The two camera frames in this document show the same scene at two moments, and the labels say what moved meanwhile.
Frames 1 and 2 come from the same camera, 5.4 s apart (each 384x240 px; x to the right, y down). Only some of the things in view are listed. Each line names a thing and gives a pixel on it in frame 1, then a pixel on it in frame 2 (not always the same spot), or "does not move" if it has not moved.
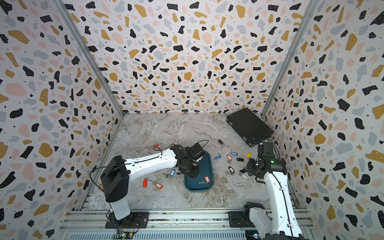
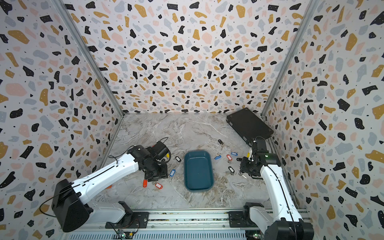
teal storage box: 205,182 does not move
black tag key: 232,170 does not move
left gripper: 193,175 → 164,175
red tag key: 229,158 does not move
